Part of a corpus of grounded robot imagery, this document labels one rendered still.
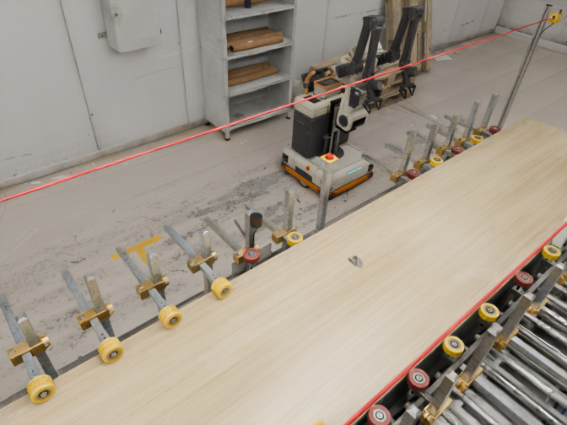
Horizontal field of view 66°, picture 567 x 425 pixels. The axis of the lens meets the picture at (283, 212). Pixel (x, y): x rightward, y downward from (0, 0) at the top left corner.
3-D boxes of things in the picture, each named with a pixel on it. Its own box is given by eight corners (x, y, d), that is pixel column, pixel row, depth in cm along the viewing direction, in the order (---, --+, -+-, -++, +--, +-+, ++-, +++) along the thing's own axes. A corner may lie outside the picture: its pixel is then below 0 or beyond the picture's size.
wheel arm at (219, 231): (203, 223, 241) (203, 217, 238) (209, 220, 243) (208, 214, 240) (251, 269, 216) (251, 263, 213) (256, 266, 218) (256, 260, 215)
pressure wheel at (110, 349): (101, 338, 162) (121, 335, 169) (94, 354, 164) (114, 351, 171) (108, 349, 159) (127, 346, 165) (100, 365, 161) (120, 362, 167)
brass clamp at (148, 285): (136, 293, 189) (133, 285, 186) (164, 278, 196) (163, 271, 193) (142, 302, 185) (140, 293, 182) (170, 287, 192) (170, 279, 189)
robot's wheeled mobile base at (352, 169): (278, 168, 427) (279, 146, 411) (325, 148, 460) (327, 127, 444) (326, 202, 389) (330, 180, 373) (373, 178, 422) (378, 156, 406)
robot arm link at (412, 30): (418, 6, 313) (409, 8, 307) (425, 8, 310) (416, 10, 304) (404, 65, 341) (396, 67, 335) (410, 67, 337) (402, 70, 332)
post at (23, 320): (52, 386, 184) (13, 315, 153) (61, 381, 186) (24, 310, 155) (56, 392, 182) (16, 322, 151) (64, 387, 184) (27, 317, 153)
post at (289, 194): (281, 256, 248) (285, 188, 217) (285, 254, 250) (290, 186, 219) (284, 260, 246) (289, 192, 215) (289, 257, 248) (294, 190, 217)
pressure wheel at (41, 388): (56, 376, 157) (39, 393, 156) (38, 372, 151) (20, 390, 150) (62, 388, 154) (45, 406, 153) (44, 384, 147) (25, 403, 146)
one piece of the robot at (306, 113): (288, 158, 416) (294, 73, 363) (328, 142, 445) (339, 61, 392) (311, 174, 397) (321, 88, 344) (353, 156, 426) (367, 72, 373)
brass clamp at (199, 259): (186, 267, 202) (186, 259, 199) (211, 255, 209) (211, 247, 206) (193, 275, 198) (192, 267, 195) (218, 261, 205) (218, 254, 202)
